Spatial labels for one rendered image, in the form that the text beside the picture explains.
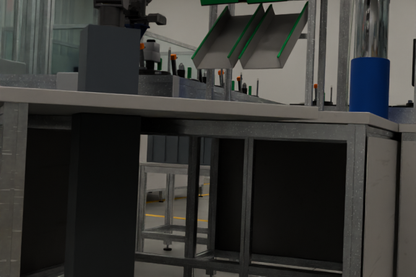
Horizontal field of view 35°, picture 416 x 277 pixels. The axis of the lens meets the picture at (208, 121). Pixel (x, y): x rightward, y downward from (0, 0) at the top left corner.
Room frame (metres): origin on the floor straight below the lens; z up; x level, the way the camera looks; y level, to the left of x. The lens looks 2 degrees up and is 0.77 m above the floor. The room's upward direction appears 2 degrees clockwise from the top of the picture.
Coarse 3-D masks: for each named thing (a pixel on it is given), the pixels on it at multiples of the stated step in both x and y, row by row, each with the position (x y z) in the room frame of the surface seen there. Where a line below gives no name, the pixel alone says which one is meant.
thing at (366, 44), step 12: (360, 0) 2.67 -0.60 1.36; (372, 0) 2.64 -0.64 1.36; (384, 0) 2.65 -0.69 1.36; (360, 12) 2.67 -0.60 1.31; (372, 12) 2.64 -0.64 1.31; (384, 12) 2.65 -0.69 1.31; (360, 24) 2.67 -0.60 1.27; (372, 24) 2.64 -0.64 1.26; (384, 24) 2.65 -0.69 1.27; (360, 36) 2.66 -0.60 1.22; (372, 36) 2.64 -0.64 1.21; (384, 36) 2.65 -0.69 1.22; (360, 48) 2.66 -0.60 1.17; (372, 48) 2.64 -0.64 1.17; (384, 48) 2.65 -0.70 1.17
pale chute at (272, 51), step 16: (272, 16) 2.12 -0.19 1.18; (288, 16) 2.10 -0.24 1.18; (304, 16) 2.02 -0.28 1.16; (256, 32) 2.03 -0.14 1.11; (272, 32) 2.06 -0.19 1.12; (288, 32) 2.03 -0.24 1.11; (256, 48) 2.02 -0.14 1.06; (272, 48) 1.99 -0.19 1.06; (288, 48) 1.94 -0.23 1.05; (256, 64) 1.96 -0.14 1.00; (272, 64) 1.93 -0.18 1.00
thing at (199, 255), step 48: (192, 144) 3.35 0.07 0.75; (240, 144) 3.64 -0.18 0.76; (288, 144) 3.54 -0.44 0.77; (336, 144) 3.45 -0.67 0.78; (192, 192) 3.35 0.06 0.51; (240, 192) 3.64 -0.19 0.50; (288, 192) 3.54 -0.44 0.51; (336, 192) 3.44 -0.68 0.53; (192, 240) 3.34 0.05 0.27; (240, 240) 3.63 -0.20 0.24; (288, 240) 3.53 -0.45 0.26; (336, 240) 3.44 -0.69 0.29
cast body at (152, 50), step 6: (144, 42) 2.17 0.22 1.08; (150, 42) 2.16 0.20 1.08; (150, 48) 2.16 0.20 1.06; (156, 48) 2.17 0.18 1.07; (144, 54) 2.15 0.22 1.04; (150, 54) 2.15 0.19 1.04; (156, 54) 2.17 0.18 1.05; (144, 60) 2.16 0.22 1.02; (150, 60) 2.16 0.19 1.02; (156, 60) 2.17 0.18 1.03
